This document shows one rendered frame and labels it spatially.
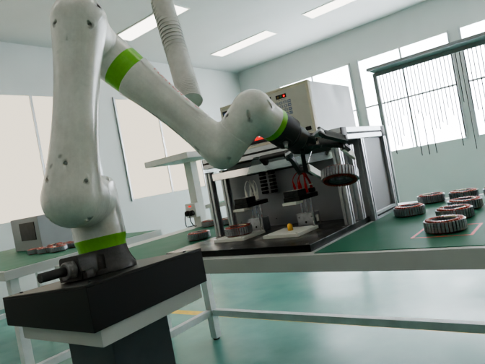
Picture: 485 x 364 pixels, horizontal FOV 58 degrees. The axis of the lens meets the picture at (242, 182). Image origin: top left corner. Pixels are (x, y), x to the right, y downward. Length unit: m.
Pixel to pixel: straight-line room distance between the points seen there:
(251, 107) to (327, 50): 7.66
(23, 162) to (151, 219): 2.19
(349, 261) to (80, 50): 0.85
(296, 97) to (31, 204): 4.94
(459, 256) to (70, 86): 0.96
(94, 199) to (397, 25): 7.59
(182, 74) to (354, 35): 5.84
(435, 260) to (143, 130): 6.61
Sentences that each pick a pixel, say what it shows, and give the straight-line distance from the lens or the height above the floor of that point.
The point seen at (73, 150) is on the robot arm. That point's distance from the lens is 0.99.
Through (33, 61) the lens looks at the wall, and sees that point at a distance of 6.74.
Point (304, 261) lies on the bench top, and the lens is 1.30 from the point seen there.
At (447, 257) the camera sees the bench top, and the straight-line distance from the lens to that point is 1.15.
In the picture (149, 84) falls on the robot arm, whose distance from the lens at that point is 1.17.
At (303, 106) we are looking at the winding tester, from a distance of 1.68.
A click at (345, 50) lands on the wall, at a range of 8.56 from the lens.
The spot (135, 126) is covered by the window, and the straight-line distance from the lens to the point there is 7.36.
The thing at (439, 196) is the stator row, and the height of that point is 0.77.
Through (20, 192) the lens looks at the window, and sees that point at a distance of 6.18.
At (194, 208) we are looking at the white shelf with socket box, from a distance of 2.77.
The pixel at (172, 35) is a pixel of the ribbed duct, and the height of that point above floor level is 2.06.
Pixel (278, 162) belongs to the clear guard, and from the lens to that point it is 1.43.
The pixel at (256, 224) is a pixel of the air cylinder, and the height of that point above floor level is 0.80.
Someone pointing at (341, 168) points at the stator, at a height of 0.98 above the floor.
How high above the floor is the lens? 1.00
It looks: level
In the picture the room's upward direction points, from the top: 11 degrees counter-clockwise
